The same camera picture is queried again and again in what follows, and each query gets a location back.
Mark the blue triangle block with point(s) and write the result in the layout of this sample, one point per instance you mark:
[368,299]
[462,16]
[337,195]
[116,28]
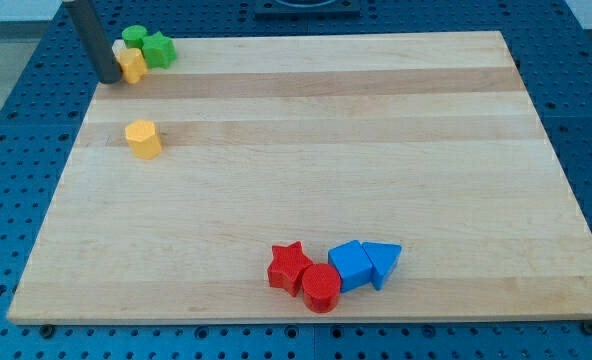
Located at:
[384,258]

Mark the yellow hexagon block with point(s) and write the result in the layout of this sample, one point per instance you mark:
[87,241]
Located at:
[143,139]

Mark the green cylinder block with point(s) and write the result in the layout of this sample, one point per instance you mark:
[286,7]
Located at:
[133,36]

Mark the red cylinder block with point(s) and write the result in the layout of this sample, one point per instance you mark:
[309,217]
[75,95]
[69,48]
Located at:
[321,285]

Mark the yellow star block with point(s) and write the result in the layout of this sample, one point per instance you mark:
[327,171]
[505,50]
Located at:
[132,64]

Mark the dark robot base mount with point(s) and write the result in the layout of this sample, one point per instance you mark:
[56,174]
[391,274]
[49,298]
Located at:
[288,9]

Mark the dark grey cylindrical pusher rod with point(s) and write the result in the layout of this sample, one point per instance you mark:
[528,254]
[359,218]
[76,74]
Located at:
[93,38]

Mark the red star block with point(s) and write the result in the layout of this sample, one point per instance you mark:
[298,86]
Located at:
[287,267]

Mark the light wooden board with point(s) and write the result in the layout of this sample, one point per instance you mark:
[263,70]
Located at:
[425,140]

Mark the green star block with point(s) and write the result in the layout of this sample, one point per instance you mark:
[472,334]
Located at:
[158,50]

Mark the blue cube block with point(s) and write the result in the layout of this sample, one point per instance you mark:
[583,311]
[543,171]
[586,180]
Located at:
[352,263]

